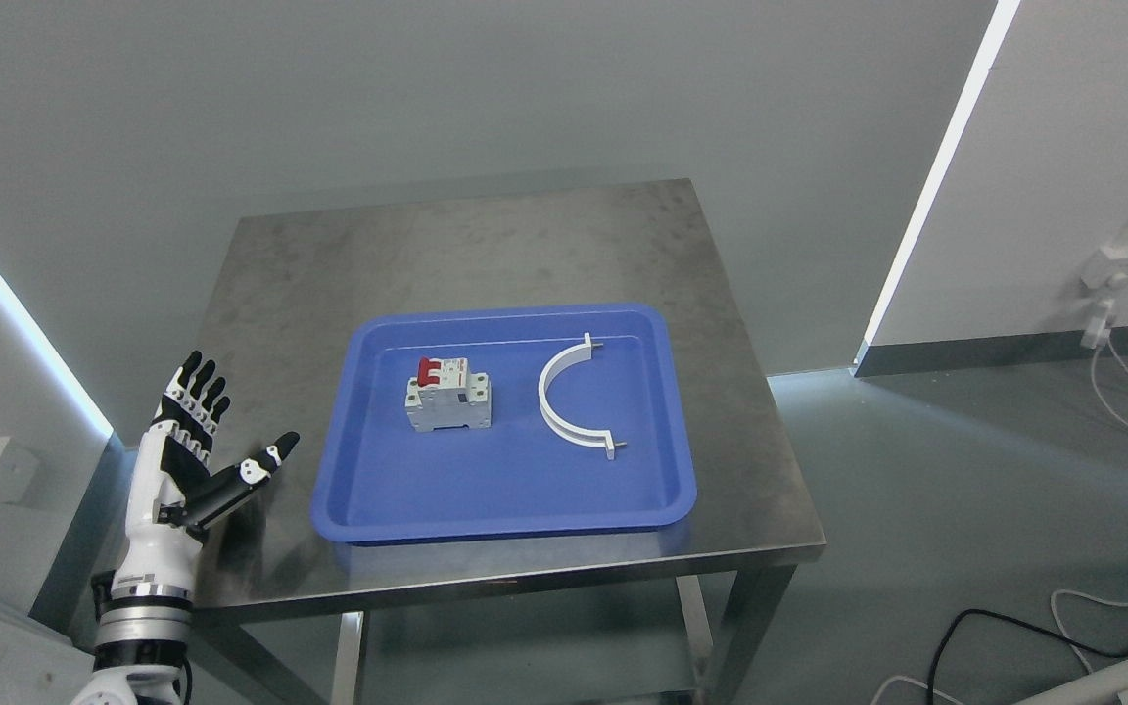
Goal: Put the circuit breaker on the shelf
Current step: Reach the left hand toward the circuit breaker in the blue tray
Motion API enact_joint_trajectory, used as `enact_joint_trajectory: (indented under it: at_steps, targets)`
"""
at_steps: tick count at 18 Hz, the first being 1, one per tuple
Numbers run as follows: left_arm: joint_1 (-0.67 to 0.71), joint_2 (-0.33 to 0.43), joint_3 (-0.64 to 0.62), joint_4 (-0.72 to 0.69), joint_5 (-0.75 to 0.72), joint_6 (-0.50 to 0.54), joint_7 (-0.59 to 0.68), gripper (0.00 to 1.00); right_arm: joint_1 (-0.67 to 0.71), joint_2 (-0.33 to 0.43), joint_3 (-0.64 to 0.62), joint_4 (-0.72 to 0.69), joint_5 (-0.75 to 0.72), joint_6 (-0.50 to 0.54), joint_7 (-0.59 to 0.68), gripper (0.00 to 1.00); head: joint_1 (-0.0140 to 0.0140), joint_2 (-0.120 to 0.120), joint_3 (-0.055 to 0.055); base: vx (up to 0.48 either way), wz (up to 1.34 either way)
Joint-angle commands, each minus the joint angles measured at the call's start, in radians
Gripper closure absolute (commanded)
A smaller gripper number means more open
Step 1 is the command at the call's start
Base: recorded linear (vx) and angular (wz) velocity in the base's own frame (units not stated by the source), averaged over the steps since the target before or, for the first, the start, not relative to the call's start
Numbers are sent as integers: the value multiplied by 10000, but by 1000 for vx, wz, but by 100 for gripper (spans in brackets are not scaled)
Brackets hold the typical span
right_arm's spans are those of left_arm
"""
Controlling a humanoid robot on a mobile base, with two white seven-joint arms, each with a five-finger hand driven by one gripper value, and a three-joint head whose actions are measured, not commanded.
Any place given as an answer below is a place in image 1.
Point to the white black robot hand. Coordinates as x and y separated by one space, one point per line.
174 497

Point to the white curved pipe clamp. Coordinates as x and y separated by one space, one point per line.
572 404

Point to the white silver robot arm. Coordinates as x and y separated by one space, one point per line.
141 654

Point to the grey red circuit breaker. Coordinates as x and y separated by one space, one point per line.
446 393

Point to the blue plastic tray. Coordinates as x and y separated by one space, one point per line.
379 481

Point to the white wall socket with plug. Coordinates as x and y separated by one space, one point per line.
1105 276

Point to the stainless steel table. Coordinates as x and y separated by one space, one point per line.
293 289

